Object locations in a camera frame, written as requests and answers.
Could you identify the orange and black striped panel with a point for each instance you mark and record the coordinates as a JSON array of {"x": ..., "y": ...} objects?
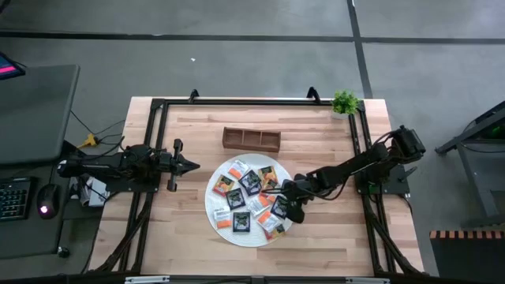
[{"x": 469, "y": 260}]

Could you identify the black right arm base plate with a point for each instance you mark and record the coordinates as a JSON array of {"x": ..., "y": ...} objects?
[{"x": 394, "y": 181}]

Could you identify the black backlit keyboard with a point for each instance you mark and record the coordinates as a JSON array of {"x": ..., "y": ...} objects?
[{"x": 13, "y": 199}]

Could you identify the white box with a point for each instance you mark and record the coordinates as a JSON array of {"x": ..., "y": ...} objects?
[{"x": 96, "y": 197}]

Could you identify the green plant in white pot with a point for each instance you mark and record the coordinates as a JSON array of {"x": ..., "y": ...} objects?
[{"x": 345, "y": 102}]

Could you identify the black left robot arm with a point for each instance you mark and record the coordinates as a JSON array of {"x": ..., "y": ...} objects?
[{"x": 102, "y": 165}]

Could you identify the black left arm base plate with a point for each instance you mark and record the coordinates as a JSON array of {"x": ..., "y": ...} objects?
[{"x": 134, "y": 187}]

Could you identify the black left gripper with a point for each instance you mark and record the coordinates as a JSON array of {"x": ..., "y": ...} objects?
[{"x": 177, "y": 165}]

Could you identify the orange fruit-print tea packet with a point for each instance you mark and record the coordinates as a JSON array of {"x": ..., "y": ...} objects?
[
  {"x": 271, "y": 184},
  {"x": 268, "y": 173},
  {"x": 223, "y": 185},
  {"x": 278, "y": 233}
]

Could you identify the black tea packet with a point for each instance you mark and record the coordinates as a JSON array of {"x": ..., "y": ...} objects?
[
  {"x": 249, "y": 181},
  {"x": 279, "y": 207},
  {"x": 241, "y": 221},
  {"x": 235, "y": 198}
]

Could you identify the brown wooden three-compartment tray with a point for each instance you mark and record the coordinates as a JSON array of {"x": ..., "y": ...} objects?
[{"x": 251, "y": 138}]

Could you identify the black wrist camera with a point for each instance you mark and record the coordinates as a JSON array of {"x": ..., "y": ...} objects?
[
  {"x": 164, "y": 162},
  {"x": 291, "y": 188}
]

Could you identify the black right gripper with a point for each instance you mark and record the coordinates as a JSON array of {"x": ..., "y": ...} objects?
[{"x": 296, "y": 213}]

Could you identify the black frame bracket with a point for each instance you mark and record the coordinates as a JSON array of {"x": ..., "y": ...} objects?
[
  {"x": 193, "y": 94},
  {"x": 313, "y": 94}
]

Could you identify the black computer mouse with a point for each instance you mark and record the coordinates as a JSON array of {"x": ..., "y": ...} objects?
[{"x": 49, "y": 197}]

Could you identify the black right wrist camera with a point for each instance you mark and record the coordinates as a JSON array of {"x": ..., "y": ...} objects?
[{"x": 291, "y": 188}]

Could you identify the yellow power plug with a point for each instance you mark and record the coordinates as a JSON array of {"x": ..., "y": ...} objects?
[{"x": 90, "y": 140}]

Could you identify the silver metal bracket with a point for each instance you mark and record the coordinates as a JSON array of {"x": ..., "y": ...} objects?
[
  {"x": 367, "y": 280},
  {"x": 146, "y": 279}
]

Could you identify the screen with pink stripe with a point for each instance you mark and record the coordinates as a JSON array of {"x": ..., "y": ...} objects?
[{"x": 10, "y": 67}]

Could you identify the black aluminium table frame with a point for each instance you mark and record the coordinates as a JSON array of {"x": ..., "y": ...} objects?
[{"x": 236, "y": 102}]

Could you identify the white round woven placemat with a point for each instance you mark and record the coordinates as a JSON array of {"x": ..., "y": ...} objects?
[{"x": 244, "y": 240}]

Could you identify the black side desk frame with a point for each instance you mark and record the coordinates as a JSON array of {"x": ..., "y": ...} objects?
[{"x": 469, "y": 134}]

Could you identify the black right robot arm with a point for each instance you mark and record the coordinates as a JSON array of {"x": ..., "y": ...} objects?
[{"x": 347, "y": 167}]

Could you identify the grey office desk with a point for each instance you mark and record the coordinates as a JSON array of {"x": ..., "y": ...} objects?
[{"x": 35, "y": 114}]

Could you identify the black castor wheel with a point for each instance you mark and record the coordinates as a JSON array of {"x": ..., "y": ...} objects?
[{"x": 63, "y": 252}]

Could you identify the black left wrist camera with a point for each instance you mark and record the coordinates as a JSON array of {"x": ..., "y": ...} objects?
[{"x": 164, "y": 162}]

